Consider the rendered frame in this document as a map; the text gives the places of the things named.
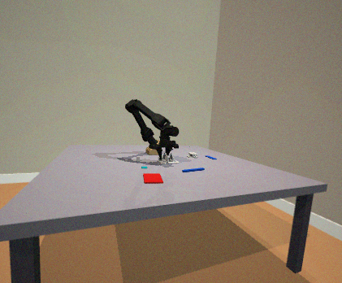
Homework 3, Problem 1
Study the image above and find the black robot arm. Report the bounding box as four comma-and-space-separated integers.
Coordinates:
125, 99, 179, 149

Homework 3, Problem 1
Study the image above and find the red flat square plate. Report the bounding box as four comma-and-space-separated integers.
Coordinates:
143, 173, 163, 184

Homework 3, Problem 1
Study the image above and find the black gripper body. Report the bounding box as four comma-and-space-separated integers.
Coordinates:
149, 135, 179, 150

